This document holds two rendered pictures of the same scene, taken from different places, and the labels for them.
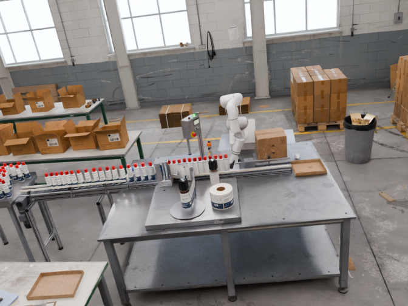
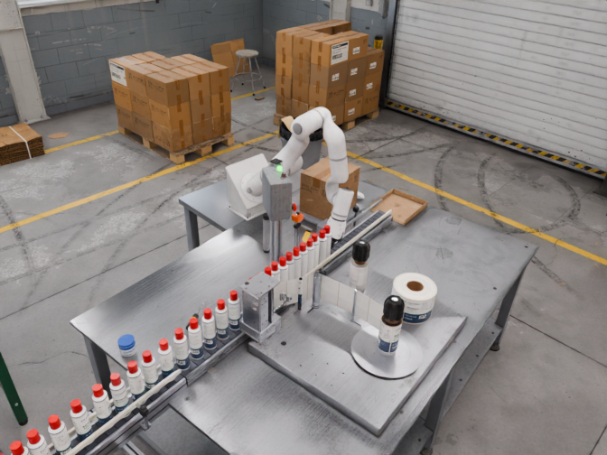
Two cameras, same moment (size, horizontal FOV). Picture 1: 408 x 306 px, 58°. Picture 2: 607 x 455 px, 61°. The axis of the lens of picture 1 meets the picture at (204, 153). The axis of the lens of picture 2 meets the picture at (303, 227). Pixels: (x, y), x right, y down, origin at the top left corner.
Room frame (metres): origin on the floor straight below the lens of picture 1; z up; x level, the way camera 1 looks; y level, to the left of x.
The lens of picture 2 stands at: (2.20, 1.74, 2.54)
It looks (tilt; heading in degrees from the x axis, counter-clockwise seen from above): 33 degrees down; 302
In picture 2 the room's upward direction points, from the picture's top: 2 degrees clockwise
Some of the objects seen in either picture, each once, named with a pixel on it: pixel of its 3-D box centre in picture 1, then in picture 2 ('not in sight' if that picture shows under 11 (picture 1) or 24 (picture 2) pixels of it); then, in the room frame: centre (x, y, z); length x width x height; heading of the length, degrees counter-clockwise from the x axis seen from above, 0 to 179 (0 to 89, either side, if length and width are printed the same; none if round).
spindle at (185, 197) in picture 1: (184, 194); (390, 325); (2.72, 0.21, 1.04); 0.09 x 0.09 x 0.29
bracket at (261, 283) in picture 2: (161, 159); (260, 284); (3.24, 0.42, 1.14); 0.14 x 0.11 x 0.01; 85
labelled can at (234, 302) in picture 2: not in sight; (234, 310); (3.35, 0.47, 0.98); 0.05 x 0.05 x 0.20
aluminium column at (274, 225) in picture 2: (200, 143); (275, 222); (3.45, 0.02, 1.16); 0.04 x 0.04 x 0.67; 85
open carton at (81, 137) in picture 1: (85, 133); not in sight; (4.83, 1.58, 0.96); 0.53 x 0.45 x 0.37; 171
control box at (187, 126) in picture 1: (191, 126); (276, 193); (3.40, 0.09, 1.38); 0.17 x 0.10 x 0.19; 140
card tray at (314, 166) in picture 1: (308, 167); (398, 206); (3.22, -1.01, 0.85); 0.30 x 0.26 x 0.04; 85
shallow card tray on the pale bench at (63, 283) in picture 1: (56, 284); not in sight; (2.09, 1.18, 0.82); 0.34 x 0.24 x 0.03; 85
